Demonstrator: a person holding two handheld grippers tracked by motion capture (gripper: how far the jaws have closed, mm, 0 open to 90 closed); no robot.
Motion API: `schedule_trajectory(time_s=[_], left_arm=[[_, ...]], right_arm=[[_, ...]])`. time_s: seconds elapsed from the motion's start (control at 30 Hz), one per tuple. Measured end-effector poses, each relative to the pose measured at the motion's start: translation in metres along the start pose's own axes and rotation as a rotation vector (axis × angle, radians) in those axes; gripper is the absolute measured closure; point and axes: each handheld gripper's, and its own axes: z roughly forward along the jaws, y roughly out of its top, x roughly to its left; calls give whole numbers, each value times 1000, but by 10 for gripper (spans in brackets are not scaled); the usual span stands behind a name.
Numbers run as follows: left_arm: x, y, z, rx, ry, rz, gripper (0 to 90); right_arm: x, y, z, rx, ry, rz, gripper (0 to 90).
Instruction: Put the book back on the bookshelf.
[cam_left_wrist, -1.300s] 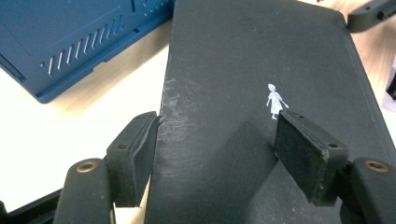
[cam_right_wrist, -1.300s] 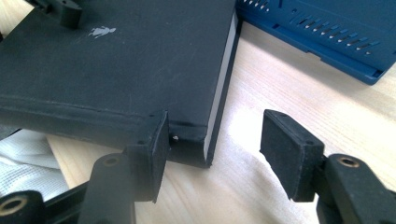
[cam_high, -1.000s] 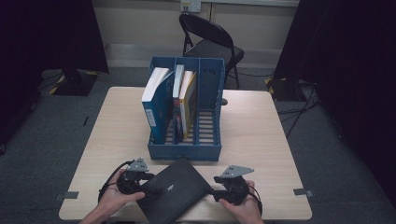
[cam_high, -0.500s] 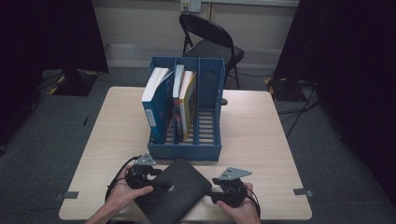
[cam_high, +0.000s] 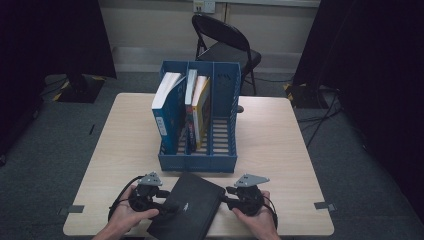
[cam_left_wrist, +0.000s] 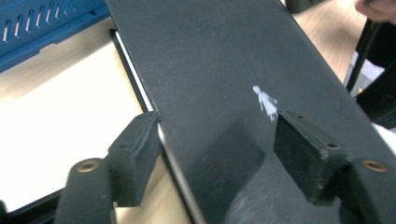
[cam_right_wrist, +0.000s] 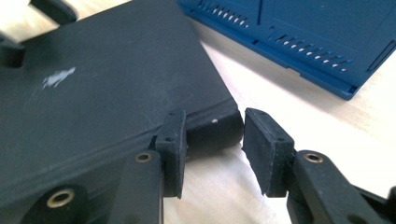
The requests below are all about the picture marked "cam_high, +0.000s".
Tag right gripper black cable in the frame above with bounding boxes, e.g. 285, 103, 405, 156
261, 194, 279, 229

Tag black curtain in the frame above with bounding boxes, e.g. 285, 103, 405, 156
293, 0, 424, 214
0, 0, 118, 158

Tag person's right hand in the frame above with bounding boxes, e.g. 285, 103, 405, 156
232, 190, 278, 233

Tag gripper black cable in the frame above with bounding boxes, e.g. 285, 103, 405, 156
261, 194, 279, 229
108, 175, 146, 221

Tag white wall socket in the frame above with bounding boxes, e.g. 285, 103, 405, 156
193, 0, 216, 14

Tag blue plastic file rack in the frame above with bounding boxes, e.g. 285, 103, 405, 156
157, 59, 243, 174

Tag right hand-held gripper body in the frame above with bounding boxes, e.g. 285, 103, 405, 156
233, 173, 270, 216

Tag black floor cables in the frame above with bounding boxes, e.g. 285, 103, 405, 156
296, 86, 344, 148

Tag red illustrated book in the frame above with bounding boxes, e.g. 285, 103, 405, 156
184, 68, 200, 153

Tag thick blue book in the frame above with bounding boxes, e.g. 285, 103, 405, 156
151, 71, 188, 156

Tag stand base with hazard tape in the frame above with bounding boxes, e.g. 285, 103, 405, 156
53, 74, 106, 104
283, 81, 331, 109

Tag person's left hand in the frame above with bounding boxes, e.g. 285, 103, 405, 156
109, 186, 160, 231

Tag yellow book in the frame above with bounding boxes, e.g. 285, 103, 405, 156
192, 75, 212, 150

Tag black folding chair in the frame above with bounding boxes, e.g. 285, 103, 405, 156
191, 13, 263, 114

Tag black book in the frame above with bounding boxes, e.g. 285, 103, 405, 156
146, 171, 227, 240

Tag grey tape strip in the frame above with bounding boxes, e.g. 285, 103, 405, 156
58, 204, 85, 216
313, 201, 337, 213

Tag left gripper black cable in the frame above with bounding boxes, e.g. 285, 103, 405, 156
108, 175, 146, 221

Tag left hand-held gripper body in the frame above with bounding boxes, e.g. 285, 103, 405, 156
128, 171, 164, 213

